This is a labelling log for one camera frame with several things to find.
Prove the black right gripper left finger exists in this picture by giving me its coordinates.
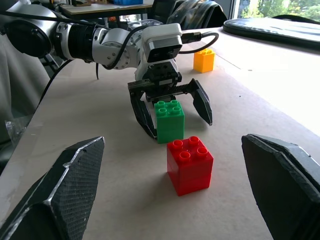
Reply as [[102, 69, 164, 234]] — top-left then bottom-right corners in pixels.
[[0, 136, 106, 240]]

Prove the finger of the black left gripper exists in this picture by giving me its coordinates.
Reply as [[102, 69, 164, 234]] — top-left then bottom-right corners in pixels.
[[129, 91, 158, 140], [187, 78, 214, 126]]

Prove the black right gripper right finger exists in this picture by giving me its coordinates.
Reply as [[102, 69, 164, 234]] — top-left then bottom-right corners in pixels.
[[241, 133, 320, 240]]

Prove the green toy brick cube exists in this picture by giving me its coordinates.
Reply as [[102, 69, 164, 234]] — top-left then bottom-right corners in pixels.
[[153, 99, 186, 145]]

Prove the yellow toy brick cube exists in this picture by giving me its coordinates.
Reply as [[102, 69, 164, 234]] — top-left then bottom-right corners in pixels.
[[192, 48, 216, 74]]

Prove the dark jacket on chair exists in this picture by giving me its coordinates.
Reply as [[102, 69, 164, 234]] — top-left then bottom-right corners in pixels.
[[151, 0, 229, 31]]

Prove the red toy brick cube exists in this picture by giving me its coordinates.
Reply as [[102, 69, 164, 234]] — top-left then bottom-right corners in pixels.
[[166, 135, 215, 197]]

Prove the clear plastic bag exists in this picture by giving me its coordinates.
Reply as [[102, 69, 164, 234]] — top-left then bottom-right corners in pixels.
[[4, 116, 33, 149]]

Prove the blue box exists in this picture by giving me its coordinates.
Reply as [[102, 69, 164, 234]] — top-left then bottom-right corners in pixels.
[[112, 0, 145, 6]]

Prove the wooden background table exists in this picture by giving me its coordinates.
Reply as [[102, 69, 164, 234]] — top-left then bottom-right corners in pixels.
[[58, 0, 155, 20]]

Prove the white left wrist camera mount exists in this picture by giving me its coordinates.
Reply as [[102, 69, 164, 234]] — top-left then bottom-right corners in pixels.
[[134, 22, 184, 79]]

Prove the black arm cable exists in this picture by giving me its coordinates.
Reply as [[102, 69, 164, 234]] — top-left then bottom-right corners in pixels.
[[95, 24, 149, 81], [36, 58, 74, 109]]

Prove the black camera cable with plug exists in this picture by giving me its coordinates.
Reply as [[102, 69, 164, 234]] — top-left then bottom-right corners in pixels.
[[178, 31, 220, 55]]

